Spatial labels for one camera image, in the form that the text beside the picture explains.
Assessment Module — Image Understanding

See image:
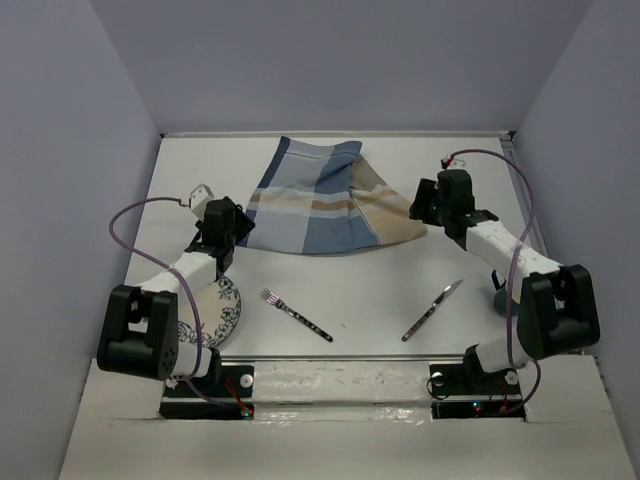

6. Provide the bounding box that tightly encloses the blue beige plaid cloth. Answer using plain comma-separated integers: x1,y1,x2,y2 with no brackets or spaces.
241,136,427,255

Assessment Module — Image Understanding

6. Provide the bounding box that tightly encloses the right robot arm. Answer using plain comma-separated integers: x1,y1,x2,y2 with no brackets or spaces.
409,169,601,392

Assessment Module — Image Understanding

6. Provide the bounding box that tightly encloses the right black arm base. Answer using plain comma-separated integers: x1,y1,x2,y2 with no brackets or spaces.
425,363,525,420

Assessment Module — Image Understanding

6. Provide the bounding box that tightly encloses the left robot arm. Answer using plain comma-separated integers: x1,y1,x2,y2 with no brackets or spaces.
96,186,254,400

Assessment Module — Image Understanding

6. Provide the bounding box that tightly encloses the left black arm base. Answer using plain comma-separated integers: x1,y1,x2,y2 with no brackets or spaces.
158,364,255,421

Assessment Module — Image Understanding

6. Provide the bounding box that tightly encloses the blue floral ceramic plate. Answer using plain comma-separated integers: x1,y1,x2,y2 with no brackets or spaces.
178,276,241,349

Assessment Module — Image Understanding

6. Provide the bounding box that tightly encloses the silver fork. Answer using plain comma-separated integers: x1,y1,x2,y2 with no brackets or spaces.
260,289,334,343

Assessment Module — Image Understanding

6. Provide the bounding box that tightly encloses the silver table knife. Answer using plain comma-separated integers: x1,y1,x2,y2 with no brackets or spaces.
401,279,464,342

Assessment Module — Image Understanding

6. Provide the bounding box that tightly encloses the dark teal cup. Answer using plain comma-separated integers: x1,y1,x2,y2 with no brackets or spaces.
491,270,507,318

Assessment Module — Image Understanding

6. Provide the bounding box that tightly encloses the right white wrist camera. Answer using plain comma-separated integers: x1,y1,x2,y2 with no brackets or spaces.
440,156,466,170

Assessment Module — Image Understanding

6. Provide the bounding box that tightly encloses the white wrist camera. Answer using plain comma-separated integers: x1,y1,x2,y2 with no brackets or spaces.
440,156,466,170
189,184,215,220

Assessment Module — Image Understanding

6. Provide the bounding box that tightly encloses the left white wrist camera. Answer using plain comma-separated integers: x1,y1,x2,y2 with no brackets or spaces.
189,184,215,220

